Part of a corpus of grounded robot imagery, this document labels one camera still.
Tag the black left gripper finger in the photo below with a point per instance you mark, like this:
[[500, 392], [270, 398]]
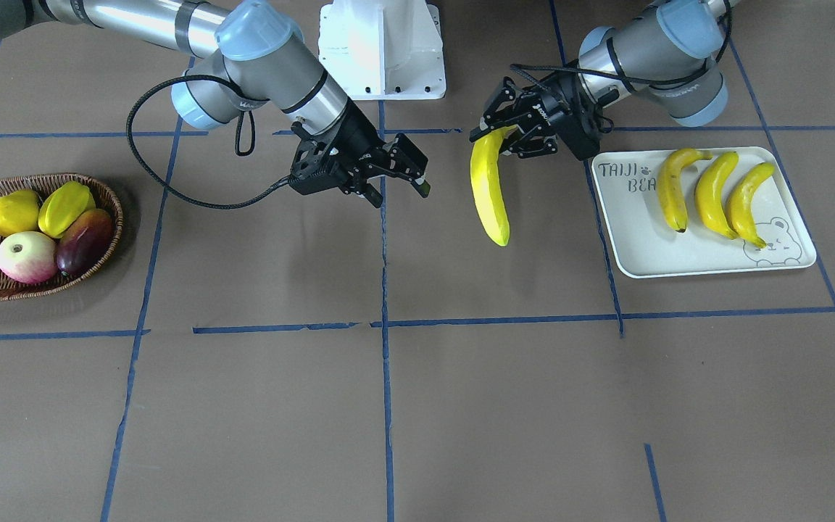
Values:
[[526, 146], [511, 105]]

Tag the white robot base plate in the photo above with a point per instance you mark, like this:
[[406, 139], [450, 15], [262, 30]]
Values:
[[384, 50]]

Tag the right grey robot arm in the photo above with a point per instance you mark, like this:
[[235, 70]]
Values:
[[245, 58]]

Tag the red purple mango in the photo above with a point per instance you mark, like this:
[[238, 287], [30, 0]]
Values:
[[84, 243]]

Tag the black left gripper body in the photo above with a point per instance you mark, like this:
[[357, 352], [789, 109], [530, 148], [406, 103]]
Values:
[[557, 106]]

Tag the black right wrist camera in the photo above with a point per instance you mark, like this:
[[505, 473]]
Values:
[[315, 169]]

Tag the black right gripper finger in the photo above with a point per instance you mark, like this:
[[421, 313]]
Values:
[[365, 190], [401, 159]]

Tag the yellow green starfruit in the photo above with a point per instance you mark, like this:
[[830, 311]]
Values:
[[63, 207]]

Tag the white bear tray plate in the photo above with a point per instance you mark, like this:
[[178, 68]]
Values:
[[646, 247]]

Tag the yellow pear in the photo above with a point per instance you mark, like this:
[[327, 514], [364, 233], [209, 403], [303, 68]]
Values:
[[19, 212]]

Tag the pink apple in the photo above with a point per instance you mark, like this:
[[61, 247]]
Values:
[[28, 257]]

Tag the yellow banana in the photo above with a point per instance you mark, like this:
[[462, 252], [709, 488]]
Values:
[[708, 194], [487, 191], [670, 193], [740, 201]]

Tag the brown wicker basket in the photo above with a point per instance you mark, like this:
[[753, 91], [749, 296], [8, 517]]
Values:
[[43, 185]]

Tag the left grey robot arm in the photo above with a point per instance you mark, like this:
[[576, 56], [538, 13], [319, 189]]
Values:
[[669, 54]]

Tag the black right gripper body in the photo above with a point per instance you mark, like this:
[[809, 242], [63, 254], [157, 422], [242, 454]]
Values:
[[356, 137]]

